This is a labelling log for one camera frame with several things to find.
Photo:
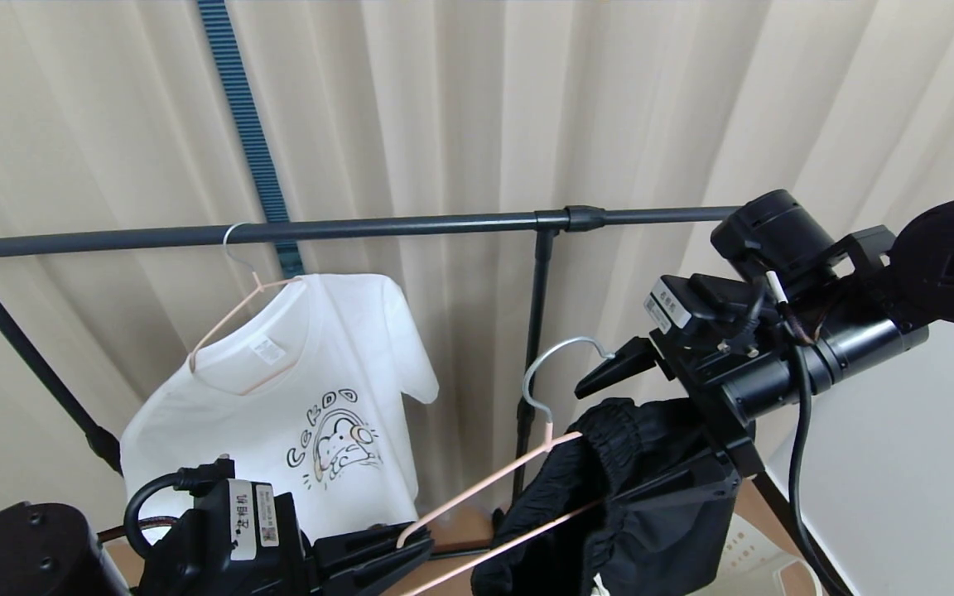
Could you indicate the window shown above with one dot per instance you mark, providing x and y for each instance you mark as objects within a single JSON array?
[{"x": 240, "y": 99}]

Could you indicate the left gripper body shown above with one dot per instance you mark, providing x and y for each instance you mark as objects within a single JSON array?
[{"x": 324, "y": 571}]

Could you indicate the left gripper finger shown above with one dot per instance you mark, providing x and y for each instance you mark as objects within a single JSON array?
[
  {"x": 378, "y": 575},
  {"x": 369, "y": 546}
]

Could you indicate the beige curtain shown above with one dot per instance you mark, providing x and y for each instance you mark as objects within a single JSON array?
[
  {"x": 651, "y": 99},
  {"x": 71, "y": 108}
]

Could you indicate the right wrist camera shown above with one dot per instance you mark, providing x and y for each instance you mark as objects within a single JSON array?
[{"x": 676, "y": 302}]

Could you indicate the white shirt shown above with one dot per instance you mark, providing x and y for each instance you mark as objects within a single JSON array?
[{"x": 320, "y": 348}]

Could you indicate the pink clothes hanger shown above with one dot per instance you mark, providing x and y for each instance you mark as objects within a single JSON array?
[
  {"x": 549, "y": 434},
  {"x": 220, "y": 324}
]

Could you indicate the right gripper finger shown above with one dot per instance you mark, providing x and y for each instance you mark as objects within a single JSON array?
[{"x": 622, "y": 364}]

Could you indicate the black clothes rack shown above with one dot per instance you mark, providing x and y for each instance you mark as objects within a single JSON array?
[{"x": 444, "y": 223}]

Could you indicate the white laundry basket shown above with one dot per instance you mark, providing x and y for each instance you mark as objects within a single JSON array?
[{"x": 758, "y": 571}]

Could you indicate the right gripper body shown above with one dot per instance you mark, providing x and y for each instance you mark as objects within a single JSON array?
[{"x": 742, "y": 389}]

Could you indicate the black garment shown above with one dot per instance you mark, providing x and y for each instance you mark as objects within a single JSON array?
[{"x": 651, "y": 538}]

